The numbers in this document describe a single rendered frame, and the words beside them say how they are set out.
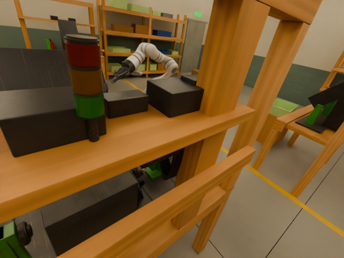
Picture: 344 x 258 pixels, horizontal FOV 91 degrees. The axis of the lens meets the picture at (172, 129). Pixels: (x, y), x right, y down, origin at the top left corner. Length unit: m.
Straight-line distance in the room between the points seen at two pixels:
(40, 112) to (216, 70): 0.42
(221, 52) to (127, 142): 0.34
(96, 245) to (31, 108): 0.36
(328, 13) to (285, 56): 6.81
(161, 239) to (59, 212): 0.51
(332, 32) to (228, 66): 7.09
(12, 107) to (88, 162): 0.15
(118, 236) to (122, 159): 0.26
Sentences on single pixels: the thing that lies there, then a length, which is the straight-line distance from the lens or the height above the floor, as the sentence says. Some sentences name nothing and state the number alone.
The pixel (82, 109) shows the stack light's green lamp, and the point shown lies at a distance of 0.34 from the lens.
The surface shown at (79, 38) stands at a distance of 0.31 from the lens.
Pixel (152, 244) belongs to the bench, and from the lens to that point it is 0.98.
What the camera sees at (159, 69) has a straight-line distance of 7.08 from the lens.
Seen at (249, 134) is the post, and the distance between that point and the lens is 1.01.
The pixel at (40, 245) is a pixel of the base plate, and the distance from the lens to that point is 1.04.
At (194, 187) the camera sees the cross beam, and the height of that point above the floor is 1.28.
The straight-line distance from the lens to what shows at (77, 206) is 0.67.
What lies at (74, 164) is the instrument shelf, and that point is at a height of 1.54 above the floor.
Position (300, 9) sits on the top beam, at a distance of 0.83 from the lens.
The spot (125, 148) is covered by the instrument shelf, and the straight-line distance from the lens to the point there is 0.37.
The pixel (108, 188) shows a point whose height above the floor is 1.24.
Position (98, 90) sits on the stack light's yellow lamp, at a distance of 0.33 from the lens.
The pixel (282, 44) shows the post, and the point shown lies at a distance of 0.92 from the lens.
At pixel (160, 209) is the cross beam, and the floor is 1.28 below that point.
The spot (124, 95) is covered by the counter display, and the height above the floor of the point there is 1.59.
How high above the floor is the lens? 1.77
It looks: 31 degrees down
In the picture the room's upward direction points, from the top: 9 degrees clockwise
